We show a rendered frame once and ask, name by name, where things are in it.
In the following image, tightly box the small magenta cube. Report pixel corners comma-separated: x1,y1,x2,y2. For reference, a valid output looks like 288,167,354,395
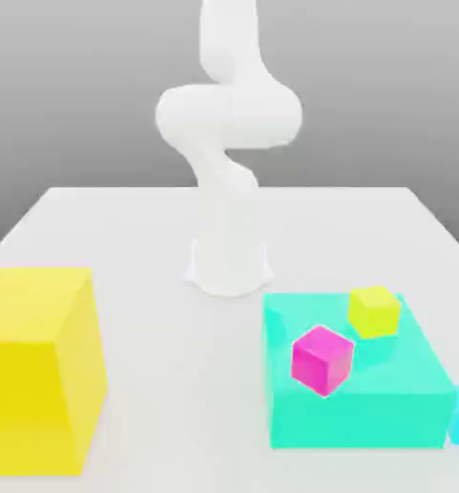
290,324,356,399

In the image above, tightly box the small yellow-green cube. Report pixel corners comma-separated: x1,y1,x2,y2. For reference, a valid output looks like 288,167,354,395
346,285,402,341

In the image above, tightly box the large turquoise box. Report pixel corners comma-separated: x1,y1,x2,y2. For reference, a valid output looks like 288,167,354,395
262,292,458,451

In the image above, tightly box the large yellow box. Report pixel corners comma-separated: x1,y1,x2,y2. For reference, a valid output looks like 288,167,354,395
0,266,109,478

